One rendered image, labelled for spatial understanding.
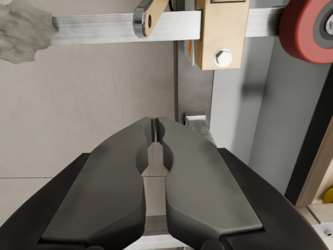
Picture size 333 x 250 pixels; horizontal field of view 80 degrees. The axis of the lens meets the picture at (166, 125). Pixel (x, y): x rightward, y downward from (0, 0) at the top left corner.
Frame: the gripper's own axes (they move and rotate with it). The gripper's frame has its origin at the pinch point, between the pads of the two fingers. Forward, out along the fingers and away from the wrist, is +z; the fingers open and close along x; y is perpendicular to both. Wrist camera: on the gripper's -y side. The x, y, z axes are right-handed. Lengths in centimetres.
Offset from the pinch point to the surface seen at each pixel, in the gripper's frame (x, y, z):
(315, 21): 15.7, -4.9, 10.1
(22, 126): -84, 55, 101
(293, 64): 28.2, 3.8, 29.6
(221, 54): 7.6, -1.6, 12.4
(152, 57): -2, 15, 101
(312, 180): 25.1, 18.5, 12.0
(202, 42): 5.6, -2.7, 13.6
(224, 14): 7.7, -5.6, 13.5
